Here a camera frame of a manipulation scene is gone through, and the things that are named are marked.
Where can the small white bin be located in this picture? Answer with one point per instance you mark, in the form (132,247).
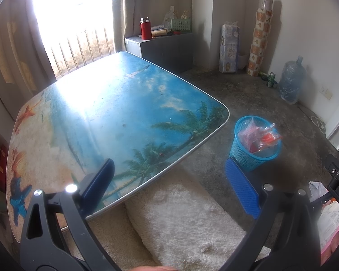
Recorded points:
(243,60)

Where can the metal window railing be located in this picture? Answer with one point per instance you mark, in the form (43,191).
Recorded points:
(82,50)

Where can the green storage basket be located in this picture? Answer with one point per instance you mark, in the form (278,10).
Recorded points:
(180,24)

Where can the green bottle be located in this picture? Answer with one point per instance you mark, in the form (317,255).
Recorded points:
(263,76)

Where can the beige window curtain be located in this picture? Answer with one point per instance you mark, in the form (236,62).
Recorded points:
(127,11)
(14,39)

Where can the green drink can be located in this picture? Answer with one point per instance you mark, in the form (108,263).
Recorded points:
(271,79)

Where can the blue mesh basket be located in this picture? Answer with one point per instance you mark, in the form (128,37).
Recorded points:
(240,149)

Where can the clear red-printed plastic bag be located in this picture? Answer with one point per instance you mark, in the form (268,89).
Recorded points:
(248,135)
(268,138)

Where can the white fluffy blanket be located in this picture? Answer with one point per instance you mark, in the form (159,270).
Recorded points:
(180,225)

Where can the grey cabinet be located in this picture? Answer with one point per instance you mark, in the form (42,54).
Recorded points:
(163,53)

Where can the small translucent bag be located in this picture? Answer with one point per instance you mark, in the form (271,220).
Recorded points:
(169,15)

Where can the red thermos flask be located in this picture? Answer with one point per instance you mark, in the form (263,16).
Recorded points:
(145,29)

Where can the white flat box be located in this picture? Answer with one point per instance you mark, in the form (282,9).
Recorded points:
(159,27)

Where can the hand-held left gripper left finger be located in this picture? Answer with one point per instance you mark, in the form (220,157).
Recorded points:
(99,180)

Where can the patterned rolled mat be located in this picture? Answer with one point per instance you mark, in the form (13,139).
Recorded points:
(260,34)

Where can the white printed plastic bag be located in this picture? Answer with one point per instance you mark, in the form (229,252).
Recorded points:
(332,217)

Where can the white wall socket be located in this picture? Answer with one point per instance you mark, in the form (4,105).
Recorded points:
(326,93)

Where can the tissue paper pack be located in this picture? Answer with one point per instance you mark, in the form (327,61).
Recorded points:
(228,48)

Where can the large water jug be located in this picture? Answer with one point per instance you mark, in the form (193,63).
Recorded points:
(292,82)

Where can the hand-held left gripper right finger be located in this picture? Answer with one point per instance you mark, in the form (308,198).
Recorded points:
(243,186)

